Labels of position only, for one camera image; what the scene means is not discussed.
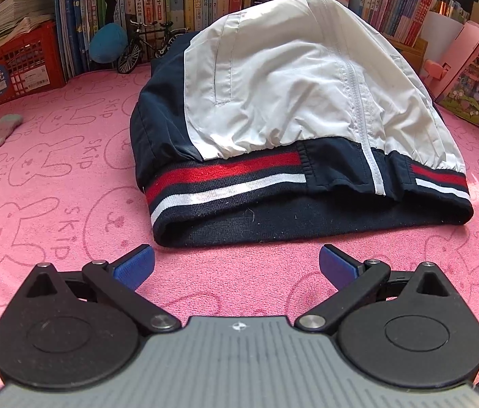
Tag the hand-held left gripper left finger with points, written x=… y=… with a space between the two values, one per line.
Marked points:
x=135 y=265

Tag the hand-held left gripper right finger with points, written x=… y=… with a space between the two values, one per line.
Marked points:
x=337 y=265

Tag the navy and white jacket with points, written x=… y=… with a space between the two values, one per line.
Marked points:
x=265 y=93

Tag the small grey plush toy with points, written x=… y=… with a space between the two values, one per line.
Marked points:
x=3 y=129

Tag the black miniature bicycle model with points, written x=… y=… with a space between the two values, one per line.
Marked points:
x=129 y=57

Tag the small pink plastic toy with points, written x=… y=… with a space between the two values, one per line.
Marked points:
x=437 y=72

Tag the wooden drawer organizer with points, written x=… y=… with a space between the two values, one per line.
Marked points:
x=409 y=55

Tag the blue plush ball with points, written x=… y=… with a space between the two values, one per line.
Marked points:
x=107 y=42

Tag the red plastic crate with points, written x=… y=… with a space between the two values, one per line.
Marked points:
x=22 y=63

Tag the pink triangular toy house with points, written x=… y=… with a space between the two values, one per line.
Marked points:
x=469 y=51

